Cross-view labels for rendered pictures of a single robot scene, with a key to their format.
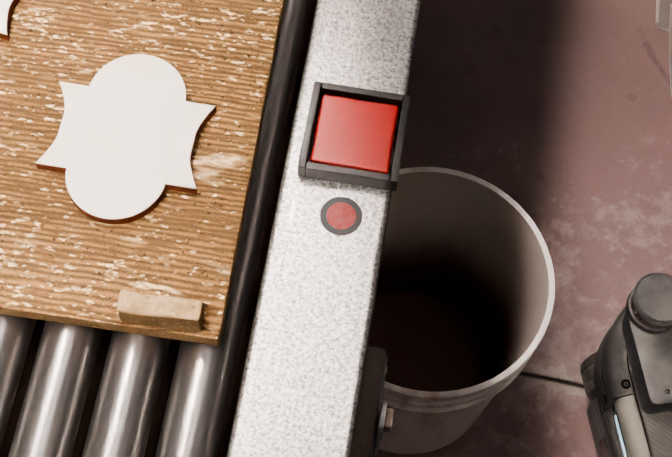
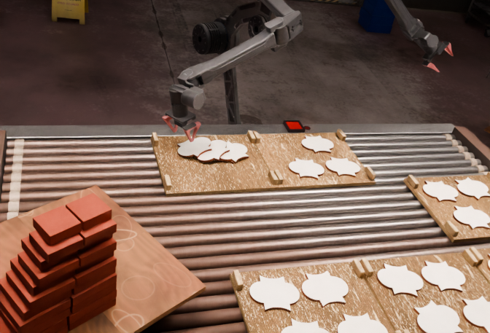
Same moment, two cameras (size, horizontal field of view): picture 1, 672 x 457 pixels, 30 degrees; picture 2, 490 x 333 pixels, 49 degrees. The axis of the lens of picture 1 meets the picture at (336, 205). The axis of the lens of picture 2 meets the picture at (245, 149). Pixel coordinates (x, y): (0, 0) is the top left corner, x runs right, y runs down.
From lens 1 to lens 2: 2.37 m
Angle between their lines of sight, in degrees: 71
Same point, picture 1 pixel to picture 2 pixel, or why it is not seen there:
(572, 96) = not seen: hidden behind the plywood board
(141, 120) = (313, 142)
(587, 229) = not seen: hidden behind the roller
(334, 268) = (315, 127)
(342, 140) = (296, 126)
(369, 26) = (271, 128)
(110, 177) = (326, 143)
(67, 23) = (302, 155)
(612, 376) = not seen: hidden behind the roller
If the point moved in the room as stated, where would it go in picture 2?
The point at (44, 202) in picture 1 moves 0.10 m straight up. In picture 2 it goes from (335, 151) to (341, 131)
